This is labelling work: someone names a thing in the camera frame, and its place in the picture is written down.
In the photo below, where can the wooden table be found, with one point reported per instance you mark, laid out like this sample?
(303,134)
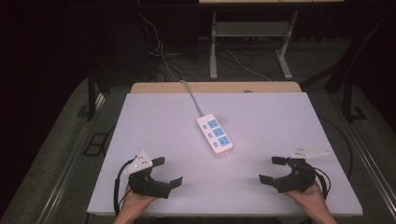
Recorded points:
(218,87)

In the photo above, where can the black floor bracket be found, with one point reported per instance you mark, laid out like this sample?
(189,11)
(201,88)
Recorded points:
(95,144)

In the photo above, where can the white metal desk frame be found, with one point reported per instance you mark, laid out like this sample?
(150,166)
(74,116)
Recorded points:
(249,29)

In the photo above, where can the white power strip blue sockets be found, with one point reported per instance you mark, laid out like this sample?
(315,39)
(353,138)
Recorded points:
(214,135)

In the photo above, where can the black metal stand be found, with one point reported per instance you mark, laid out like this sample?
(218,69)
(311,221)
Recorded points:
(350,99)
(91,93)

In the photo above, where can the white table board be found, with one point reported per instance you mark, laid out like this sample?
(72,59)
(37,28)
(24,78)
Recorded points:
(264,124)

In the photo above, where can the person's left hand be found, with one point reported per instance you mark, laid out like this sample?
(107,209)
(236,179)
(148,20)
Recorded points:
(135,202)

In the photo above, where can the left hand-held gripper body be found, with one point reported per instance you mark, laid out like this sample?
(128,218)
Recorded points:
(146,183)

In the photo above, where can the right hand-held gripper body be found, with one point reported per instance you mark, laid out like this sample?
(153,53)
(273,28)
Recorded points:
(295,179)

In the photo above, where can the person's right hand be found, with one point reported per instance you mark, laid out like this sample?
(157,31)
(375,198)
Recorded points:
(306,197)

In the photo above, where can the aluminium floor rail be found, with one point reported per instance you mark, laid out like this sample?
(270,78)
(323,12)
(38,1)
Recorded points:
(370,161)
(67,168)

